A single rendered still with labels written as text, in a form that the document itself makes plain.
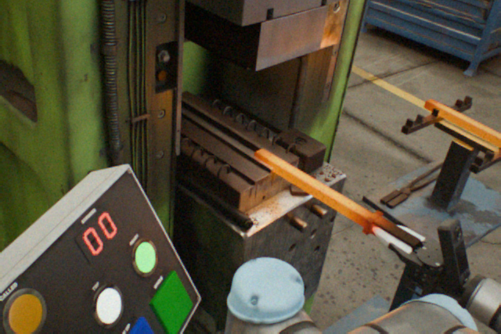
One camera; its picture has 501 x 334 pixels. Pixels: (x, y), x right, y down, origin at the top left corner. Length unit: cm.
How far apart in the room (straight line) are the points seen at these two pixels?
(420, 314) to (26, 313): 44
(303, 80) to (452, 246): 61
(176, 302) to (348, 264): 167
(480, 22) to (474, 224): 319
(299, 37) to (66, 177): 52
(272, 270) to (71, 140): 53
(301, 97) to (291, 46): 39
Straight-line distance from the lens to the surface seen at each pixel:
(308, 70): 141
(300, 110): 146
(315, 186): 116
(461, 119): 159
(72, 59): 92
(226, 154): 125
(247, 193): 117
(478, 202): 177
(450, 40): 484
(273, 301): 53
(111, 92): 96
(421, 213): 163
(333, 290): 236
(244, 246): 117
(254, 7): 94
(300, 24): 106
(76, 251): 75
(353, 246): 258
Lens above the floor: 168
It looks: 33 degrees down
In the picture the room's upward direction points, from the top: 7 degrees clockwise
